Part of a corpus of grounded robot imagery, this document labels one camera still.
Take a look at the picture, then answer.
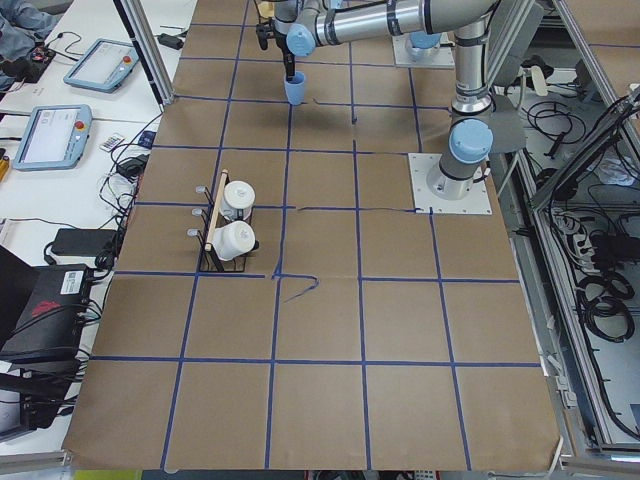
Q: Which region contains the teach pendant far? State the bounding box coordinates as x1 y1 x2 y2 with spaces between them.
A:
63 38 139 93

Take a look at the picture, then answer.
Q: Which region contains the white mug near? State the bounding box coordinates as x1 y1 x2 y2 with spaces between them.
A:
213 220 257 261

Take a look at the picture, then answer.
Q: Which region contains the small remote control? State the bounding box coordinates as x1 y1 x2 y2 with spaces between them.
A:
99 132 126 153

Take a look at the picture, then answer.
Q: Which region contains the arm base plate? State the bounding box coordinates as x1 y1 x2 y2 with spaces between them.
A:
392 33 455 70
408 153 492 215

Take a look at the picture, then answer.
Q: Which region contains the teach pendant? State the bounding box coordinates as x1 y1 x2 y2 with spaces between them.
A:
63 38 139 93
11 104 93 171

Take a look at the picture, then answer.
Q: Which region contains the black power adapter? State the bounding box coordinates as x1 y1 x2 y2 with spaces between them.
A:
47 228 116 257

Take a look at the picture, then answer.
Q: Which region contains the white mug far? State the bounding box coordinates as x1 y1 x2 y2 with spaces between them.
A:
220 180 256 221

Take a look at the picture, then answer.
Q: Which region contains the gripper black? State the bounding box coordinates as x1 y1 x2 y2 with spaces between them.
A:
255 20 296 82

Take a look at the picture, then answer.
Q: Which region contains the wooden dowel rack handle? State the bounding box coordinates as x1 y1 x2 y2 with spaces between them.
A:
204 169 229 252

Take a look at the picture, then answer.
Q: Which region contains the aluminium frame post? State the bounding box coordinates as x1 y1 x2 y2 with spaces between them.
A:
113 0 174 106

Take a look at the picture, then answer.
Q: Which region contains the light blue plastic cup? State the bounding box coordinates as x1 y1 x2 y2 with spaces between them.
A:
284 71 306 106

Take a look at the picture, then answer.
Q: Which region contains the teach pendant near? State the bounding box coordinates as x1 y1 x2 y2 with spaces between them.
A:
11 104 93 171

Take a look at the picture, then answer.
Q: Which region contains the black wire mug rack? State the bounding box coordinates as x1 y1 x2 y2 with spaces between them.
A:
186 180 259 273

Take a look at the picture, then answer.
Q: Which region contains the black laptop case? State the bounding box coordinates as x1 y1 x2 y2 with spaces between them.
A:
1 248 94 364

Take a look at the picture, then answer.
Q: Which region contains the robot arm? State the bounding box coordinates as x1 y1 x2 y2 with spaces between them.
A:
255 0 497 201

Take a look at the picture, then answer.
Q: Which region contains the white mug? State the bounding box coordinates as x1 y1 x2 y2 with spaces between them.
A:
213 220 257 261
220 180 256 221

